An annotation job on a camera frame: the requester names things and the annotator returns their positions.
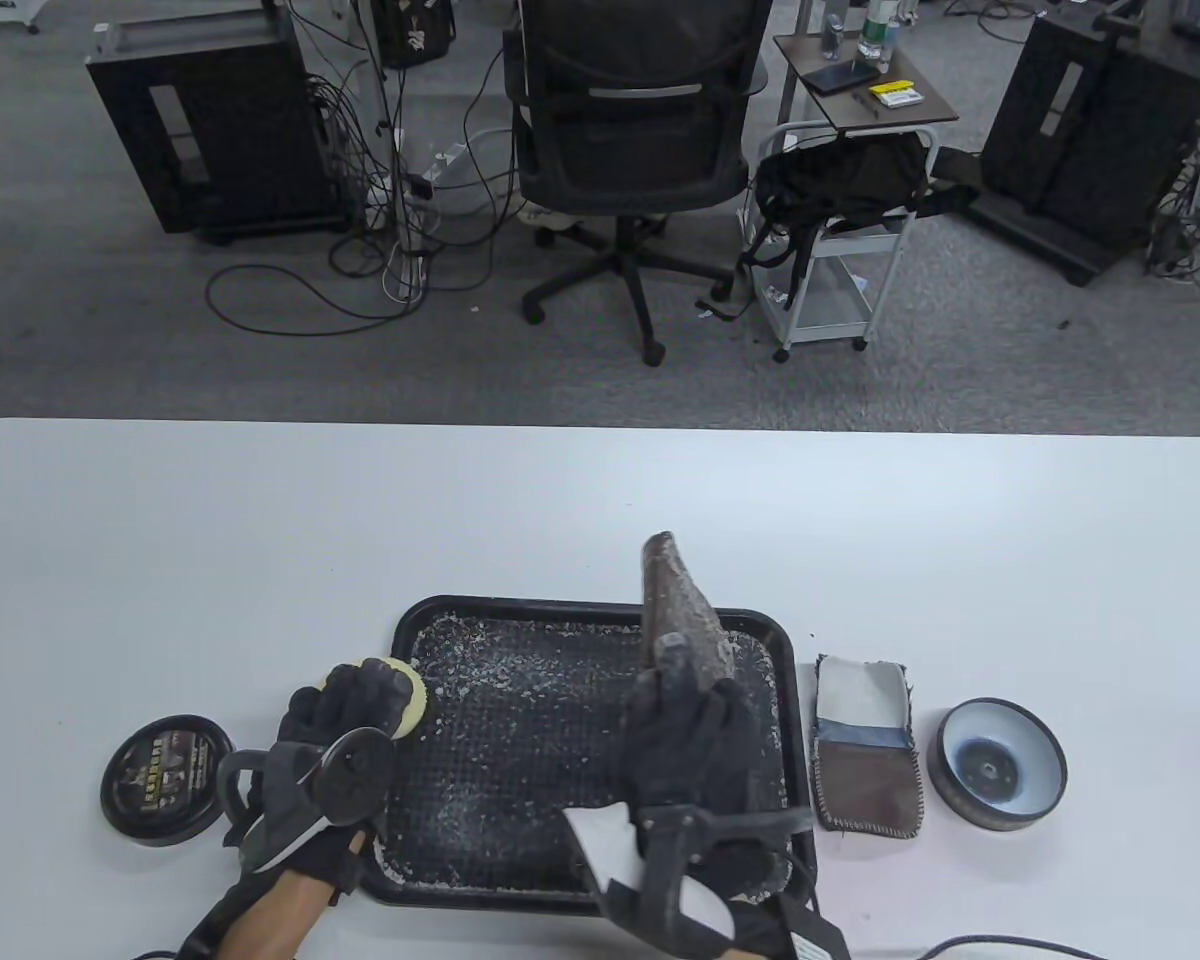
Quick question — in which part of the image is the black labelled tin lid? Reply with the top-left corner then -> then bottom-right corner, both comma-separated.
100,715 -> 236,847

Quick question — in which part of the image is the person's right hand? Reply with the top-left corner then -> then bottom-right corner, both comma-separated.
615,670 -> 791,901

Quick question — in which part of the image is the left black white controller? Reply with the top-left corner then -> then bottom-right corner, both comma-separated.
240,728 -> 397,871

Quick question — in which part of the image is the black floor cable loop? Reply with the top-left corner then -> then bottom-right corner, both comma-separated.
205,262 -> 431,336

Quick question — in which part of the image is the yellow round sponge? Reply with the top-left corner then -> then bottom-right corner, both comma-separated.
360,655 -> 429,743

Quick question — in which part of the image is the brown leather bag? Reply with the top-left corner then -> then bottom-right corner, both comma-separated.
642,532 -> 739,701

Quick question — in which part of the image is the black backpack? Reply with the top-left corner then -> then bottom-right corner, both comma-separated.
740,133 -> 981,301

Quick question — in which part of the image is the grey polishing cloth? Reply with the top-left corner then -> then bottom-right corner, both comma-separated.
810,655 -> 924,839

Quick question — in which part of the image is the black computer tower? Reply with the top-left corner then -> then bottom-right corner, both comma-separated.
965,0 -> 1200,288
86,5 -> 351,246

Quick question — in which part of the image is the black forearm sensor box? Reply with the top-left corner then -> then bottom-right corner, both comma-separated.
775,898 -> 853,960

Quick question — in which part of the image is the person's left hand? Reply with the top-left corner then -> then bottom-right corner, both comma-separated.
250,660 -> 411,901

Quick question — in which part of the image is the white desk leg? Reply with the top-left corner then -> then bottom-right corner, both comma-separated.
355,0 -> 431,261

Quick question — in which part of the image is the person's left forearm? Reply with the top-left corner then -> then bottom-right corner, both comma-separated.
180,865 -> 361,960

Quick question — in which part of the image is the right black white controller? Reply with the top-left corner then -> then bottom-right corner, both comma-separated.
560,800 -> 739,951

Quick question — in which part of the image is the person's right forearm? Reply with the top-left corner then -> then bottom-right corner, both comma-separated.
720,890 -> 851,960

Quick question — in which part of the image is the black leather care cream tin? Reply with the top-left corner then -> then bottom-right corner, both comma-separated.
928,697 -> 1068,833

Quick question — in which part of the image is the black tablet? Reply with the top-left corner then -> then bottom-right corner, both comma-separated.
802,60 -> 881,96

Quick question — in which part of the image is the black plastic tray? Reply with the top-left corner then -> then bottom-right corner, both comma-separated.
372,597 -> 819,913

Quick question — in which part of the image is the black hanging bag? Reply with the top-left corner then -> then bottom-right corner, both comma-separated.
372,0 -> 456,69

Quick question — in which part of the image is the white rolling cart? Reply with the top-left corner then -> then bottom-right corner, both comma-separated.
743,120 -> 936,363

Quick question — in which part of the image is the black office chair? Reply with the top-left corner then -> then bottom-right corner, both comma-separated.
505,0 -> 771,368

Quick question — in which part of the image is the small brown side table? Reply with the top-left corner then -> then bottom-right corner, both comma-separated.
773,33 -> 959,131

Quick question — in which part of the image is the black white controller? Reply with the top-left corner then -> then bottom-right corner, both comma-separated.
560,800 -> 739,951
240,728 -> 397,871

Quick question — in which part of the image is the tangle of black cables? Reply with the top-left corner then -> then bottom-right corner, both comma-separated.
1145,130 -> 1200,291

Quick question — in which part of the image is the green label bottle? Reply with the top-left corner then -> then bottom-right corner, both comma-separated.
857,0 -> 903,73

